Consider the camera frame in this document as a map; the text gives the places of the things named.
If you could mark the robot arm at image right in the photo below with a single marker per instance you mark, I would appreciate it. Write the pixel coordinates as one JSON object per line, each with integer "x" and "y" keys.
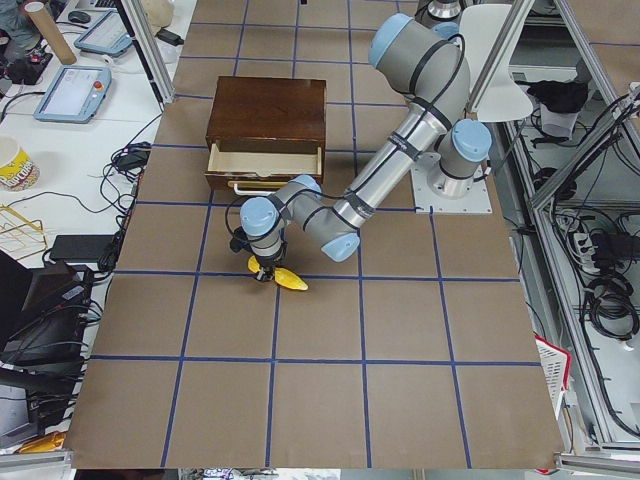
{"x": 429, "y": 70}

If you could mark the cardboard tube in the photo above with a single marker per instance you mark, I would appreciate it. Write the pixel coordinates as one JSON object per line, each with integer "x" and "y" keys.
{"x": 39, "y": 15}

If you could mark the red white basket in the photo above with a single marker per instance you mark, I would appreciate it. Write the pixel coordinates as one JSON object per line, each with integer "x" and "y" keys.
{"x": 556, "y": 365}

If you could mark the white base plate image right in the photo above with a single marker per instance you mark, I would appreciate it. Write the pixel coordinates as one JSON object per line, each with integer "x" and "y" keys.
{"x": 434, "y": 192}

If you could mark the black power adapter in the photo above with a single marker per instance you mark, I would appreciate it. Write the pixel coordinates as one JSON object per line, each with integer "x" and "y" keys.
{"x": 80, "y": 248}

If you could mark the wooden drawer with white handle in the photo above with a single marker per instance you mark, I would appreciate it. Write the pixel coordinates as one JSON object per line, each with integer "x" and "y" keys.
{"x": 257, "y": 168}

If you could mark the popcorn paper cup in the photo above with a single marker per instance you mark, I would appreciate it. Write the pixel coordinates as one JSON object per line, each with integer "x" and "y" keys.
{"x": 18, "y": 171}

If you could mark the yellow corn cob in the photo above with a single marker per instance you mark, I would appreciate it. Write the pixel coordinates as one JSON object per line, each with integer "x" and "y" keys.
{"x": 290, "y": 280}

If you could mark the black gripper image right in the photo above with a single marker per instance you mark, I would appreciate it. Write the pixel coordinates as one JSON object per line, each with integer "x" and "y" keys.
{"x": 270, "y": 262}

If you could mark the blue teach pendant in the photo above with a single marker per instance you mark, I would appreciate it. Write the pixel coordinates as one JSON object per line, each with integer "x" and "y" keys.
{"x": 107, "y": 35}
{"x": 75, "y": 95}

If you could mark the blue teach pendant far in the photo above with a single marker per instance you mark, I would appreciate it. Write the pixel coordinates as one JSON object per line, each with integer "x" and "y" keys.
{"x": 107, "y": 35}

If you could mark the dark wooden drawer cabinet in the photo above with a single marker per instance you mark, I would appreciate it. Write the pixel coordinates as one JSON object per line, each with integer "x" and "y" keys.
{"x": 262, "y": 108}

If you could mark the blue teach pendant near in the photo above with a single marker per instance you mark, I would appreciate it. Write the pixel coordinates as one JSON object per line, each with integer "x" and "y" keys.
{"x": 75, "y": 95}

